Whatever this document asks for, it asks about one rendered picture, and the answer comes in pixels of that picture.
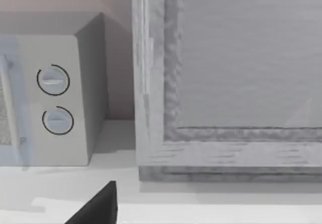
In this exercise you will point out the pale microwave oven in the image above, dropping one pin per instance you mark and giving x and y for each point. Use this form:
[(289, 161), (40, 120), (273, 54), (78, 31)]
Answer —
[(63, 138)]

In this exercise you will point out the pale round microwave knob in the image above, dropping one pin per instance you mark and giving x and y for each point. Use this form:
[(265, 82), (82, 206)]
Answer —
[(58, 120), (52, 79)]

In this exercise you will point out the pale blue microwave door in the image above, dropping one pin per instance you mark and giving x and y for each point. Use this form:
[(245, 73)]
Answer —
[(10, 103)]

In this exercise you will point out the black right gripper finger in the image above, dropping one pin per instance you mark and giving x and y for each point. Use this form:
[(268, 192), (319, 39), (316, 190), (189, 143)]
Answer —
[(105, 206)]

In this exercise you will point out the grey cabinet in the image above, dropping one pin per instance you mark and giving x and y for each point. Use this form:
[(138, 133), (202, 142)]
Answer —
[(226, 83)]

